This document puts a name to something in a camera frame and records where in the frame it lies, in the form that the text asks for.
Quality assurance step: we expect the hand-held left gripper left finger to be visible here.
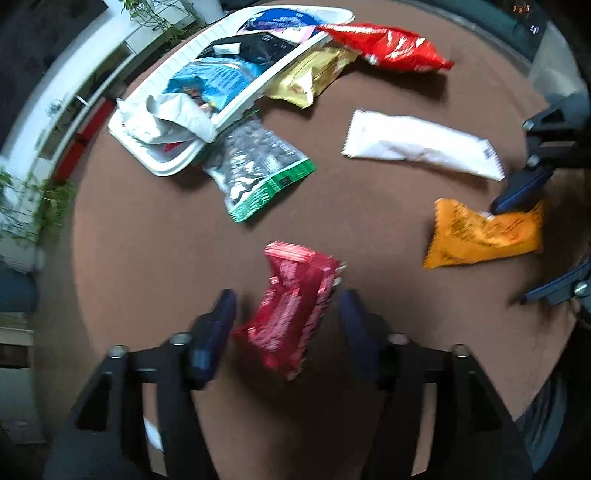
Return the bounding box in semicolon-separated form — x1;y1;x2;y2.
44;288;238;480

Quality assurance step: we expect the trailing pothos plant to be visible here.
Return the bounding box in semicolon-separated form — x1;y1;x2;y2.
0;170;78;243
119;0;205;45

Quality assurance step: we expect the bright red snack packet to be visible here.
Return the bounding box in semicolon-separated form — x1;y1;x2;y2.
316;23;455;72

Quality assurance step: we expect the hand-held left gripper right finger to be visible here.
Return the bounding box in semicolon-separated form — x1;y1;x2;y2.
339;289;536;480

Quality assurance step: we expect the red storage box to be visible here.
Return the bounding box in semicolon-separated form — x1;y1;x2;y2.
74;99;116;145
51;142;87;183

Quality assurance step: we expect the large blue plant pot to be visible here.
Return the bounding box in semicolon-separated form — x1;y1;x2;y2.
0;263;38;315

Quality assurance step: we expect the orange snack packet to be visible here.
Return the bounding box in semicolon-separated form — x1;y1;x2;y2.
422;198;546;270

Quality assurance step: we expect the green-edged seed packet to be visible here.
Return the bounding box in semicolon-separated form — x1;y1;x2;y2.
202;115;317;223

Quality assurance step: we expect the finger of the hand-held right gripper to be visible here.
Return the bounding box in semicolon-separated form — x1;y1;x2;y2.
522;258;591;306
489;92;591;217

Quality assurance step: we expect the dark blue snack packet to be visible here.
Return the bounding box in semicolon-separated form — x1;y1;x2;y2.
238;7;324;34

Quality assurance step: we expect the yellow snack packet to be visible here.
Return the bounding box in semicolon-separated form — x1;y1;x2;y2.
264;46;361;110

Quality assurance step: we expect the black snack packet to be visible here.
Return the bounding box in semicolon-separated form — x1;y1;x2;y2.
196;32;301;66

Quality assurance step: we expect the pink snack packet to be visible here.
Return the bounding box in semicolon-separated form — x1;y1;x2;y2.
285;25;325;43

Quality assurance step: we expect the crimson patterned snack packet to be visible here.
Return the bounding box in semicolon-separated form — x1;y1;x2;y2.
232;241;347;381

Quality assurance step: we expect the long white snack packet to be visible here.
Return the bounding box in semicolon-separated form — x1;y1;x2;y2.
342;109;506;182

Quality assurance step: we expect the white television console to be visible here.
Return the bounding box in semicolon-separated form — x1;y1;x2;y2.
0;21;153;167

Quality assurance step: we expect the white rectangular tray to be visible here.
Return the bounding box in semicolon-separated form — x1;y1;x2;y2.
107;6;356;177

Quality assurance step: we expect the light blue snack packet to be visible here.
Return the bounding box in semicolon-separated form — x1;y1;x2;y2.
166;58;271;112

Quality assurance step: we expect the brown tablecloth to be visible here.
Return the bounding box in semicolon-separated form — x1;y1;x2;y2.
34;0;583;480

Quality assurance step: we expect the wall-mounted black television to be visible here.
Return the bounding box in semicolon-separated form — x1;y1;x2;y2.
0;0;109;139

